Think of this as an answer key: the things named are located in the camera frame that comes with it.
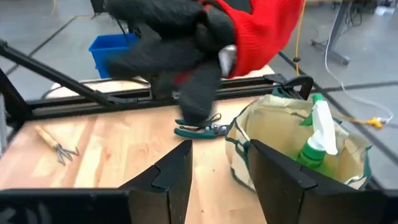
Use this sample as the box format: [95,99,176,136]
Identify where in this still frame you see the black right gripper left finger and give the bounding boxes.
[119,139,194,224]

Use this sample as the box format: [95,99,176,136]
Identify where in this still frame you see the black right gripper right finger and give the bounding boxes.
[248,139,386,224]

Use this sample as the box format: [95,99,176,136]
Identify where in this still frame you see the green pruning shears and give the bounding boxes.
[173,113,231,140]

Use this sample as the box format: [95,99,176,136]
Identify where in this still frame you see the green spray bottle white nozzle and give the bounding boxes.
[297,93,340,175]

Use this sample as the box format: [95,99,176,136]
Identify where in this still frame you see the metal hand fork wooden handle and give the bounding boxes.
[34,125,81,166]

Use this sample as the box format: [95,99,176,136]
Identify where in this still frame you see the red and black garden glove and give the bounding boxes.
[174,0,305,126]

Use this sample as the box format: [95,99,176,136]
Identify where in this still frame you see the beige gardening bag green trim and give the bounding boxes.
[224,93,373,191]

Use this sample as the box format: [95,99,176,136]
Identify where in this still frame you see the blue plastic bin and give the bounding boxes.
[88,33,140,79]

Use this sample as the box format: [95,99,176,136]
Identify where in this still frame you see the grey desk leg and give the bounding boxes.
[310,0,354,66]

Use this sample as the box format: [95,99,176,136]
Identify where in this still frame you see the black aluminium table frame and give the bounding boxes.
[0,39,315,150]

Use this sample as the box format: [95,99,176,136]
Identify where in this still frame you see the yellow extension cable with plug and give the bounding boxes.
[294,0,386,130]

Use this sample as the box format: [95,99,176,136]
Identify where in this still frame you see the white floor cable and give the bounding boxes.
[325,0,394,124]

